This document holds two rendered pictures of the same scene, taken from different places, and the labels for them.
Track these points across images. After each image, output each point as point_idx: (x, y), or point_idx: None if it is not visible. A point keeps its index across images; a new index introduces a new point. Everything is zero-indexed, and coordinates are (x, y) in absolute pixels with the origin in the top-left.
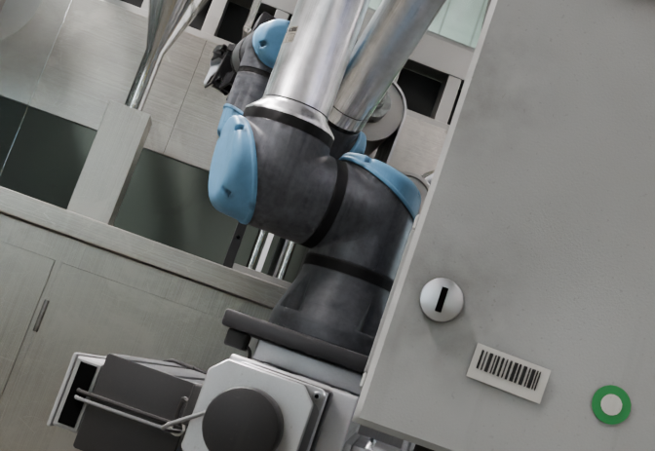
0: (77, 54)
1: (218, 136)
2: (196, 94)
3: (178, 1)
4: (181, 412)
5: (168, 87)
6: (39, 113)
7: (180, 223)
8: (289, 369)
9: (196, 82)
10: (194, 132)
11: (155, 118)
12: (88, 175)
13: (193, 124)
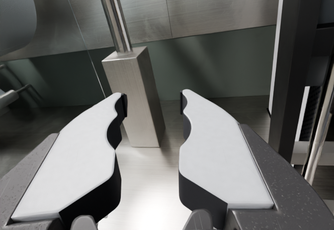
0: (85, 1)
1: (202, 4)
2: None
3: None
4: None
5: None
6: (95, 50)
7: (204, 73)
8: None
9: None
10: (184, 11)
11: (154, 16)
12: (126, 118)
13: (180, 5)
